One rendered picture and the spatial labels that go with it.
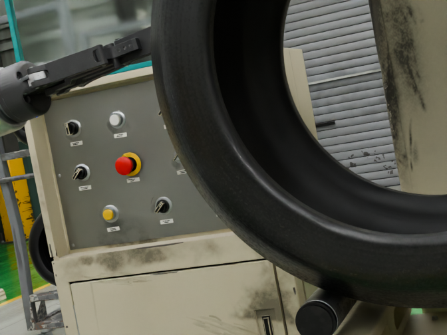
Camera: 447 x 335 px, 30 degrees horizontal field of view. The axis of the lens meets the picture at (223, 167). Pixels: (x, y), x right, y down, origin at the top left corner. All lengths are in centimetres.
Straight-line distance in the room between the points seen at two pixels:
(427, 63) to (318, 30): 927
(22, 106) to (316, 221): 43
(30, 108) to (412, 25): 54
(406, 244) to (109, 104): 109
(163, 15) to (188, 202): 91
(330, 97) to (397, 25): 922
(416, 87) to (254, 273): 63
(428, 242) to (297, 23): 976
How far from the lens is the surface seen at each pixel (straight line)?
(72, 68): 104
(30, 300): 482
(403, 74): 122
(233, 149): 87
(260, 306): 171
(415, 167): 123
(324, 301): 91
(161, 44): 91
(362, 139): 1037
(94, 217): 188
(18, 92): 109
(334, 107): 1043
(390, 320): 108
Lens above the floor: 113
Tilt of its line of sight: 3 degrees down
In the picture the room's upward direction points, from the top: 10 degrees counter-clockwise
